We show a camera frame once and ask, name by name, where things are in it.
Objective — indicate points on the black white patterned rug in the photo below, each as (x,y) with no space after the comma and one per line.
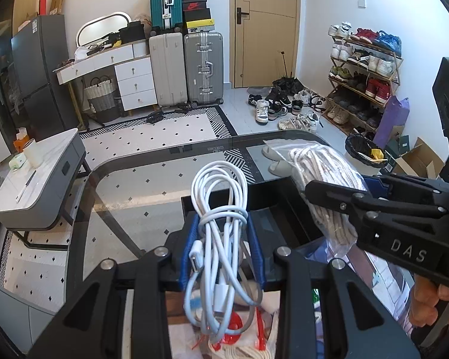
(153,134)

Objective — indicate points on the silver suitcase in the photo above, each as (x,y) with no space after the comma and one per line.
(204,67)

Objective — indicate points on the metal shoe rack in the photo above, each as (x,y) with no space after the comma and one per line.
(394,58)

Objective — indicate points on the beige suitcase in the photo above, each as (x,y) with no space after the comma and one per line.
(168,69)

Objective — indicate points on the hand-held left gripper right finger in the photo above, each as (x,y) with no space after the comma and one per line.
(256,246)

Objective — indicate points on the rows of assorted shoes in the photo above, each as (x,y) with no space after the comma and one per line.
(363,67)

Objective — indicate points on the black storage box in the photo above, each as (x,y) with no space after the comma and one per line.
(273,213)

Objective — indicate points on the black glass cabinet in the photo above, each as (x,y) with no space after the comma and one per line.
(2,93)

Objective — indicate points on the dark grey refrigerator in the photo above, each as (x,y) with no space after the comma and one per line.
(45,74)

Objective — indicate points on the woven basket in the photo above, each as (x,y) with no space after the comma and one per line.
(101,99)

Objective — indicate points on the oval mirror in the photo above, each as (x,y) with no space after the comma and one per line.
(97,28)

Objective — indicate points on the flat cardboard pieces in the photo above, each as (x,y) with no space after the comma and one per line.
(26,3)

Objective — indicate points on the white dresser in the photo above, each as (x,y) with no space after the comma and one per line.
(134,78)

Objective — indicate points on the orange box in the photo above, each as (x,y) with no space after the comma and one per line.
(19,144)

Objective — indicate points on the trash bin with black bag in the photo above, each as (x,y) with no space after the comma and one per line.
(361,147)

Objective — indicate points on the teal suitcase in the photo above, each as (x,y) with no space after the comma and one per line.
(164,0)

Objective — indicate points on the black umbrella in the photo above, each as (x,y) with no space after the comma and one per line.
(286,82)

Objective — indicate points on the pen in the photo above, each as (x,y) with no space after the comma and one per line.
(26,186)

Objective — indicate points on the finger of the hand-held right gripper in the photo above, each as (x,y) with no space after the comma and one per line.
(374,186)
(329,194)

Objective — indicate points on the dark green box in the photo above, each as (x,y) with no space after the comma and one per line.
(401,145)

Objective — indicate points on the white cup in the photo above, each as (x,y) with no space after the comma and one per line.
(32,153)

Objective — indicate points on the open cardboard box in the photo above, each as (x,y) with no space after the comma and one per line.
(419,160)

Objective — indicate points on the grey low cabinet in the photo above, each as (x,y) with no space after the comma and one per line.
(11,314)

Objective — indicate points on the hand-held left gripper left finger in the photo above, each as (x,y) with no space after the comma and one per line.
(190,246)

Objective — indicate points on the grey side table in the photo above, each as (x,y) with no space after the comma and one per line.
(41,190)

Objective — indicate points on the wooden door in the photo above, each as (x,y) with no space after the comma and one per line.
(269,37)

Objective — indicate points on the white bag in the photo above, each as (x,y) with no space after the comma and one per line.
(81,54)

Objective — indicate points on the plain black shoe box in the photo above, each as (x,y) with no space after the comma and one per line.
(196,15)

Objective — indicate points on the small black object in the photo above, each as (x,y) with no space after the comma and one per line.
(154,117)

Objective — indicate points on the black bag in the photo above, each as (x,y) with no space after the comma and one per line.
(133,31)

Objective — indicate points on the person's right hand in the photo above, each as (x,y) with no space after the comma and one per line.
(428,306)

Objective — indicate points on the pile of sneakers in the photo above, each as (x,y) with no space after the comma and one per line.
(280,106)

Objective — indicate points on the green and white tape holder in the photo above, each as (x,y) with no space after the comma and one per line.
(17,161)

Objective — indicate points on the red and black shoe box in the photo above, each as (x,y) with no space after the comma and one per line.
(195,5)

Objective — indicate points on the purple bag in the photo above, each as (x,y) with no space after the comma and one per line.
(393,119)

